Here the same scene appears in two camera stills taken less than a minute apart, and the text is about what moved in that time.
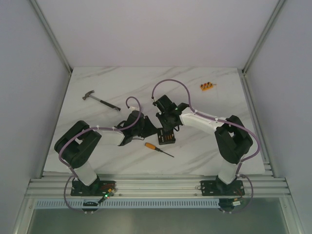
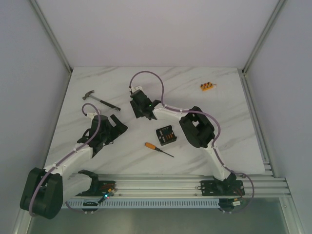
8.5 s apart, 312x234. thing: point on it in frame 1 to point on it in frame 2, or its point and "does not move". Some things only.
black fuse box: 165,137 does not move
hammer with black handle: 88,94 does not move
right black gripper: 160,116 to 137,113
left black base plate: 100,188 does not move
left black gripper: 146,125 to 113,129
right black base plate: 218,188 does not move
